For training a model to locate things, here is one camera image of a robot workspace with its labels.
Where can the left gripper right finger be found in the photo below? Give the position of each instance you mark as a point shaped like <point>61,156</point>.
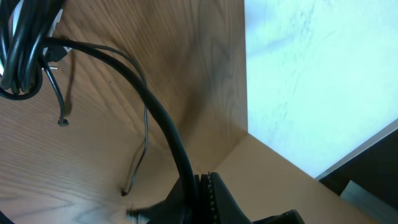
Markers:
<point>217,204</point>

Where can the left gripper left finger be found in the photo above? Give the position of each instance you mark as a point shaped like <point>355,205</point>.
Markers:
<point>172,210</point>

